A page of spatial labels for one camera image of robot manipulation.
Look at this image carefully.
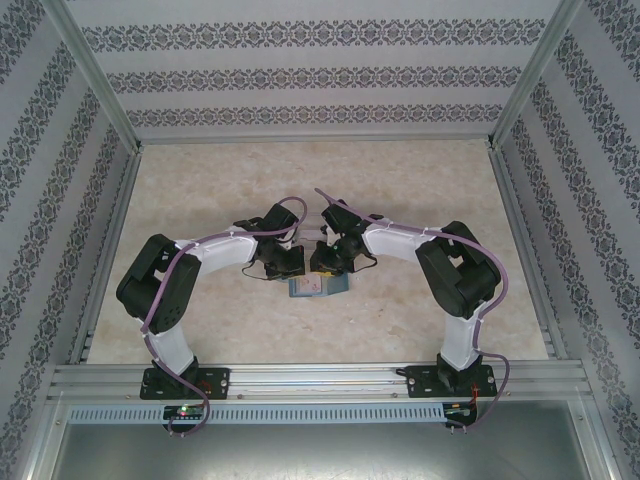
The teal leather card holder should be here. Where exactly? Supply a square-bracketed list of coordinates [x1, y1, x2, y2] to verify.
[288, 272, 350, 300]

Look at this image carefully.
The left circuit board green light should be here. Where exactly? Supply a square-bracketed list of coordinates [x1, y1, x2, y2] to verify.
[163, 405, 207, 421]

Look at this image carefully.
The grey metal sheet panel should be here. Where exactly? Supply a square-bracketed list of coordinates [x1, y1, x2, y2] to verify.
[49, 422, 596, 480]

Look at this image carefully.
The thin black left gripper cable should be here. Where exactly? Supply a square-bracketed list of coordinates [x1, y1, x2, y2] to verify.
[241, 263, 274, 283]

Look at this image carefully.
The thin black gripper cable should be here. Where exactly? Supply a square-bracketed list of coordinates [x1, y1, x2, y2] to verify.
[347, 251, 377, 275]
[241, 263, 274, 283]

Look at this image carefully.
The thin black right gripper cable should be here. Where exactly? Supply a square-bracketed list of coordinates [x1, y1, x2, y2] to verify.
[347, 251, 377, 275]

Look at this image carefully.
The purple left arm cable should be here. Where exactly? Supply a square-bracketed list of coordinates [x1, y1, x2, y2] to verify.
[141, 195, 309, 436]

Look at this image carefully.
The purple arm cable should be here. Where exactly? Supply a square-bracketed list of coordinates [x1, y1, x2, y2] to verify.
[141, 195, 309, 436]
[313, 187, 511, 434]

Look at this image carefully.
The aluminium mounting rail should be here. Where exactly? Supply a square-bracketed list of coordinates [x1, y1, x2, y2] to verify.
[47, 362, 586, 401]

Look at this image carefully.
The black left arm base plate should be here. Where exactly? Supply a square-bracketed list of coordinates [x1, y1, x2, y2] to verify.
[139, 367, 231, 401]

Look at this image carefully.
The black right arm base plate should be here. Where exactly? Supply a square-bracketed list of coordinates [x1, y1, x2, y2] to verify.
[404, 363, 499, 400]

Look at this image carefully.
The grey slotted cable duct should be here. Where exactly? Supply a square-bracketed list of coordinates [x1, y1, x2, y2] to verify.
[67, 404, 446, 424]

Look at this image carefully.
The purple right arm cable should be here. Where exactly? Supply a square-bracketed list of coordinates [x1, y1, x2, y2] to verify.
[313, 187, 511, 434]

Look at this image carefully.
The aluminium table side rail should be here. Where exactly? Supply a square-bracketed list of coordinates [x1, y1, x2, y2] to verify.
[68, 147, 146, 365]
[487, 142, 570, 361]

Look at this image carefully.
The aluminium frame post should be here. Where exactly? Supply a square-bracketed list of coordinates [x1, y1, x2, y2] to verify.
[45, 0, 146, 154]
[485, 0, 585, 151]

